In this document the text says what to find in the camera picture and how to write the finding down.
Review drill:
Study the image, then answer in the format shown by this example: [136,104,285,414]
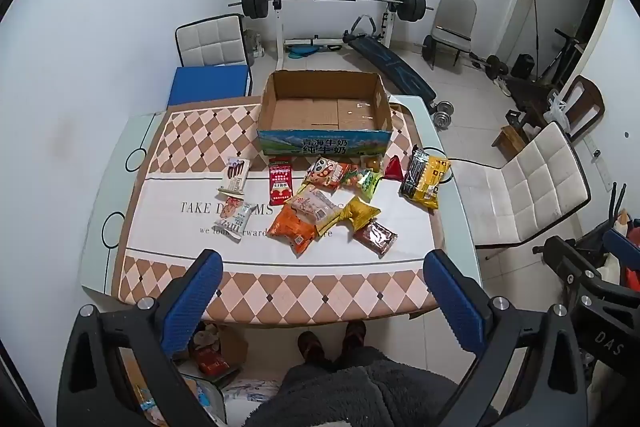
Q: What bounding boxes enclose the white padded chair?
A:
[175,13,253,68]
[450,121,592,258]

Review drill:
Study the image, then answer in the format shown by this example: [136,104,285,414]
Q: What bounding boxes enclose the black sit-up bench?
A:
[342,14,437,100]

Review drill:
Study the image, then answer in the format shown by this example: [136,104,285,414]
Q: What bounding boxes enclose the white oat bar packet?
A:
[212,197,253,244]

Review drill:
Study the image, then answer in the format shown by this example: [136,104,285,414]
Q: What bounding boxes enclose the dark red slipper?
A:
[345,321,367,353]
[297,332,326,365]

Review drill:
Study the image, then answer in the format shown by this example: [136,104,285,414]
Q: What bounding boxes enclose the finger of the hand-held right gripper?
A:
[602,228,640,265]
[533,237,608,293]

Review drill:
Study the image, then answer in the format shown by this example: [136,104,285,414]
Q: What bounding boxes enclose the black dumbbell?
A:
[472,54,508,80]

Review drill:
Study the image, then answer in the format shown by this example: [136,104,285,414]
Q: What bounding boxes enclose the small brown cardboard box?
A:
[217,327,249,365]

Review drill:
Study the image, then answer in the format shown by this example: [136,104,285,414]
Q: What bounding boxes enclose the red panda snack packet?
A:
[302,157,351,192]

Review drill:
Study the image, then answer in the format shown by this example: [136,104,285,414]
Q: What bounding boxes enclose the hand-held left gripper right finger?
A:
[422,248,596,427]

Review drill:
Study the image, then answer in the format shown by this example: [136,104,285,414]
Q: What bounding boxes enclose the brown snack packet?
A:
[352,218,398,259]

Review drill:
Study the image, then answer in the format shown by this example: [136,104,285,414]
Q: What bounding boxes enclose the small wooden stool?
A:
[491,124,530,155]

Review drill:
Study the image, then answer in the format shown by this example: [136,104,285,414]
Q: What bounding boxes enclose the red triangular snack packet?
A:
[382,154,403,182]

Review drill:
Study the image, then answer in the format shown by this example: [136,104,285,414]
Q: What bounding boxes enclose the patterned storage bag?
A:
[180,372,281,427]

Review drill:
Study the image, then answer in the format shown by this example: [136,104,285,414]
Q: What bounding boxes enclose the black router with antennas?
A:
[605,181,628,228]

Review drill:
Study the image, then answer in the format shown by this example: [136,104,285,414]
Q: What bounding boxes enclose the brown checkered tablecloth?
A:
[112,99,443,325]

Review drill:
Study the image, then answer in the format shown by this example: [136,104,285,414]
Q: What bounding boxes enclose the person's legs in grey pants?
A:
[260,344,501,427]

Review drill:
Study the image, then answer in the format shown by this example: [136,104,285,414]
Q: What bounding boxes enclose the dark wooden chair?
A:
[552,74,606,142]

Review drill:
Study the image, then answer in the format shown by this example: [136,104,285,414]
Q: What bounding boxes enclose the green fruit candy packet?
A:
[340,167,383,202]

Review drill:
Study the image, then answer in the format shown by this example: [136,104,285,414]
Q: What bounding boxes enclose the grey chair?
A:
[422,0,477,70]

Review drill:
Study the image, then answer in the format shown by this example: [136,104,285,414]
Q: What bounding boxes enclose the beige snack packet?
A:
[290,184,346,235]

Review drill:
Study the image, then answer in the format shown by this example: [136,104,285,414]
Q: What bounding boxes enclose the chrome dumbbell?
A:
[430,99,456,130]

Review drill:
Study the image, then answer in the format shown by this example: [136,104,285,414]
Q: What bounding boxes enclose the white plastic bag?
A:
[542,89,573,130]

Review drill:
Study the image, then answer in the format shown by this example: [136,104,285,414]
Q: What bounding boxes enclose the white squat rack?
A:
[269,0,407,58]

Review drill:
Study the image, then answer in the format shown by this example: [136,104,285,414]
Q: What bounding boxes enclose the orange snack packet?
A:
[267,204,321,258]

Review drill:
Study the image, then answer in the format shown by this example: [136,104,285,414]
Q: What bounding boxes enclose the black scooter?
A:
[537,27,583,88]

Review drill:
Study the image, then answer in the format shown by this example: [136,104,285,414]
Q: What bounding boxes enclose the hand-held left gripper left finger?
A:
[57,248,224,427]

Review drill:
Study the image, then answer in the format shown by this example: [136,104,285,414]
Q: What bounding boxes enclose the cardboard box blue print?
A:
[256,69,394,158]

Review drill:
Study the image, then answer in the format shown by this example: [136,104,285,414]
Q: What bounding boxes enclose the cream chocolate wafer packet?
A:
[217,156,251,198]

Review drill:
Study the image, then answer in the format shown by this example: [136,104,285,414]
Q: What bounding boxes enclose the black yellow noodle packet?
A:
[398,146,452,210]

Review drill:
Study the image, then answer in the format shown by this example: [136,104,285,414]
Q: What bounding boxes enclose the yellow snack packet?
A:
[342,196,382,232]

